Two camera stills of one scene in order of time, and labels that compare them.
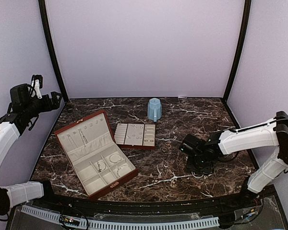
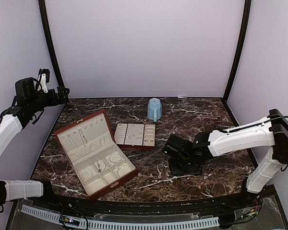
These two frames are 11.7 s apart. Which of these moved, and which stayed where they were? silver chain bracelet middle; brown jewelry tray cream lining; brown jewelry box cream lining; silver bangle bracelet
Moved: silver bangle bracelet
Stayed: silver chain bracelet middle; brown jewelry box cream lining; brown jewelry tray cream lining
